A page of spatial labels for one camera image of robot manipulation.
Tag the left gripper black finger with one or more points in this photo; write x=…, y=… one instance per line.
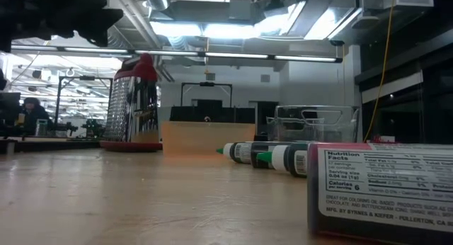
x=101, y=22

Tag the green food colouring bottle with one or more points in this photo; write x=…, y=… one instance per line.
x=242, y=152
x=281, y=160

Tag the person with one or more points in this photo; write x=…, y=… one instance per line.
x=33, y=114

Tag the long LED light bar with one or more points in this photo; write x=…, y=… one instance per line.
x=233, y=55

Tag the orange translucent plastic bin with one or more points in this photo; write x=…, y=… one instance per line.
x=205, y=138

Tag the clear plastic bin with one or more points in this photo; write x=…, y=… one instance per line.
x=318, y=131

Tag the red food colouring bottle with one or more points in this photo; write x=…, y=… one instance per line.
x=371, y=188

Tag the black camera gantry frame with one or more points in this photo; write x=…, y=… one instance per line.
x=207, y=84
x=85, y=78

